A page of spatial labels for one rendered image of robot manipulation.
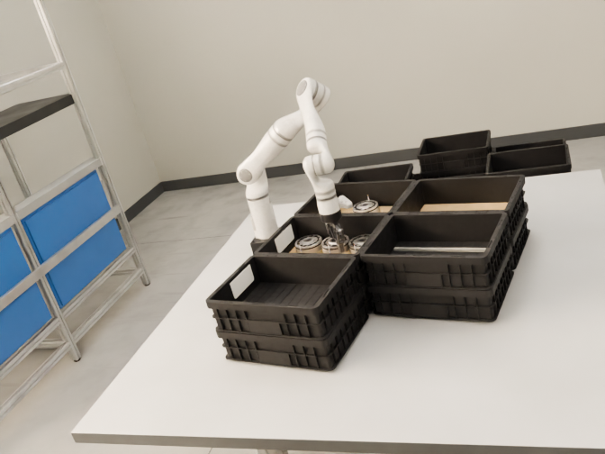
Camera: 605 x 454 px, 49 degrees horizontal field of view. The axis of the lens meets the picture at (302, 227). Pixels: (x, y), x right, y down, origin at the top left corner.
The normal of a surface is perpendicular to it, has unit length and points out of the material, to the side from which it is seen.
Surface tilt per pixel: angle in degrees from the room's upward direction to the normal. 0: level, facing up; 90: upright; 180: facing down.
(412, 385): 0
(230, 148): 90
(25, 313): 90
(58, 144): 90
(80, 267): 90
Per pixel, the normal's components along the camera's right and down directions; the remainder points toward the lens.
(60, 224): 0.93, -0.09
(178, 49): -0.28, 0.45
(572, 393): -0.24, -0.89
